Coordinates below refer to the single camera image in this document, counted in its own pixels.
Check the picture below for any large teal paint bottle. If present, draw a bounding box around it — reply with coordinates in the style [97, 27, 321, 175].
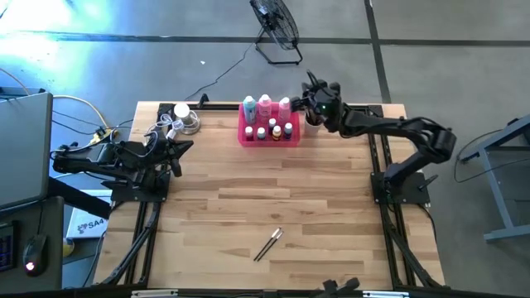
[242, 95, 258, 125]

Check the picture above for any dark grey desk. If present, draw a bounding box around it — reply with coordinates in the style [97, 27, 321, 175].
[0, 196, 65, 291]

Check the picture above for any black floor fan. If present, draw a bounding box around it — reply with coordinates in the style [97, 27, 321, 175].
[249, 0, 304, 66]

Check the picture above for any white strip on frame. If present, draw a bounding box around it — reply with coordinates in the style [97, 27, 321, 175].
[363, 291, 410, 298]
[131, 290, 179, 298]

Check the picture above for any black keyboard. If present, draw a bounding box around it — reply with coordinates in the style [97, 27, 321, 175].
[0, 223, 17, 272]

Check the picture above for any pink plastic tray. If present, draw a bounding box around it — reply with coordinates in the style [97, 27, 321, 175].
[237, 103, 301, 148]

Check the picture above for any yellow cable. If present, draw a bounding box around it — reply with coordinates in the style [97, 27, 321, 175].
[50, 94, 109, 146]

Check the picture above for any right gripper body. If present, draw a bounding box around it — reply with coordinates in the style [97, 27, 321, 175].
[288, 81, 345, 130]

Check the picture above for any large pink paint bottle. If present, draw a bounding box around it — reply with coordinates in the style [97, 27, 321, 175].
[258, 94, 273, 124]
[277, 96, 292, 124]

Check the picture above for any black computer mouse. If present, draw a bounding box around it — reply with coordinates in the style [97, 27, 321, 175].
[22, 234, 49, 277]

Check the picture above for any white cable with plug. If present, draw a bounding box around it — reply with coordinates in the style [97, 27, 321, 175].
[155, 112, 186, 142]

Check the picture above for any brush pair bottom centre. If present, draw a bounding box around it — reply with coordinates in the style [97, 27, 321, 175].
[253, 227, 282, 262]

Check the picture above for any black floor cable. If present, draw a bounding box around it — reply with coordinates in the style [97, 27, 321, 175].
[453, 123, 530, 184]

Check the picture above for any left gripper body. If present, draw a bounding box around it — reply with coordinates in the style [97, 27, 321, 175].
[139, 137, 184, 179]

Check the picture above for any grey metal table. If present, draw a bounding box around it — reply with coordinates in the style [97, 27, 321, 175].
[457, 113, 530, 243]

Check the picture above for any yellow power strip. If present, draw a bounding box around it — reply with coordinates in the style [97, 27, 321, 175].
[91, 127, 117, 144]

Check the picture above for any beige paper cup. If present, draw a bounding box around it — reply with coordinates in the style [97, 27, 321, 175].
[304, 109, 325, 137]

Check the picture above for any black fan cable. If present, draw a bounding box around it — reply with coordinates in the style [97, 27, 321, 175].
[184, 41, 256, 101]

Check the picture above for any white printed box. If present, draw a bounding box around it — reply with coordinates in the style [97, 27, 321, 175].
[65, 209, 109, 241]

